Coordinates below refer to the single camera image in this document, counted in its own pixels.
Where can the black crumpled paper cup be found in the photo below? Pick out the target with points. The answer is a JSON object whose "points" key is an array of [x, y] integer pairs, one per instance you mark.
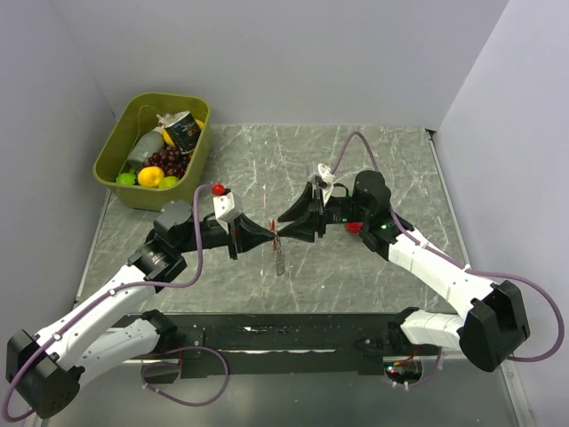
{"points": [[182, 129]]}

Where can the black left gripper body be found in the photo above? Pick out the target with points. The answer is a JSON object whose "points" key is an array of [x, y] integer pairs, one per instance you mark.
{"points": [[213, 235]]}

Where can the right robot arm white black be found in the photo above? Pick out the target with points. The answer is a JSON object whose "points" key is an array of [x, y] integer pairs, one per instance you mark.
{"points": [[489, 322]]}

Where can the grey plastic bottle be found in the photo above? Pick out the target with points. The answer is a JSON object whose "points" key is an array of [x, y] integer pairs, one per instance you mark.
{"points": [[145, 147]]}

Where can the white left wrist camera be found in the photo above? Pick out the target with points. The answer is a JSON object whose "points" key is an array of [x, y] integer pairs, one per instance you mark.
{"points": [[227, 205]]}

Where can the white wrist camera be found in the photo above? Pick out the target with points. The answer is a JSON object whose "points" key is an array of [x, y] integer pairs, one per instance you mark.
{"points": [[227, 205], [322, 178]]}

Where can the green lime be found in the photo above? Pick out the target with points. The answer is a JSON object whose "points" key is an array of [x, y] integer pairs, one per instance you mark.
{"points": [[126, 179], [168, 182]]}

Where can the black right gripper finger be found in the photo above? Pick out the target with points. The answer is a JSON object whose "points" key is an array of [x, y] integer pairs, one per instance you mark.
{"points": [[305, 204], [304, 229]]}

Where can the red dragon fruit toy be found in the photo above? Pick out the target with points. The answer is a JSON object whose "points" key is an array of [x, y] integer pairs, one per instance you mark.
{"points": [[354, 227]]}

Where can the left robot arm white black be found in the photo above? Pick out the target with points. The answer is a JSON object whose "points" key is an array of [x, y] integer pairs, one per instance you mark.
{"points": [[48, 368]]}

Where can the olive green plastic bin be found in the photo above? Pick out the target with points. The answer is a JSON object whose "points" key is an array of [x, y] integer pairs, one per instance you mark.
{"points": [[138, 119]]}

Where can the green lime right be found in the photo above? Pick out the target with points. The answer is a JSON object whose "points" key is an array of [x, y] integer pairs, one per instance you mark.
{"points": [[168, 182]]}

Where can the dark red grape bunch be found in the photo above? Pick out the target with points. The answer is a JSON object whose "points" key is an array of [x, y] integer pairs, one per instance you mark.
{"points": [[170, 160]]}

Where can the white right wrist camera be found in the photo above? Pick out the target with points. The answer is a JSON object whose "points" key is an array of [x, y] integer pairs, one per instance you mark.
{"points": [[322, 178]]}

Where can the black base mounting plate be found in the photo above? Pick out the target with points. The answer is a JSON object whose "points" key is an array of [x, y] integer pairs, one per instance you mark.
{"points": [[270, 344]]}

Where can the green lime left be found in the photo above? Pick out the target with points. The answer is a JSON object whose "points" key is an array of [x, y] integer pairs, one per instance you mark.
{"points": [[126, 179]]}

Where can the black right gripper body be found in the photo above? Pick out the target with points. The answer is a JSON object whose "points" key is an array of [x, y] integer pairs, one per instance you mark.
{"points": [[343, 210]]}

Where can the yellow lemon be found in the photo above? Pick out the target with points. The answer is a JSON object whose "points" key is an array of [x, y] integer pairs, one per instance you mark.
{"points": [[150, 177]]}

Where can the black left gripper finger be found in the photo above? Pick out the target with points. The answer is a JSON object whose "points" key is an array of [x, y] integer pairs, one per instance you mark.
{"points": [[241, 245], [250, 231]]}

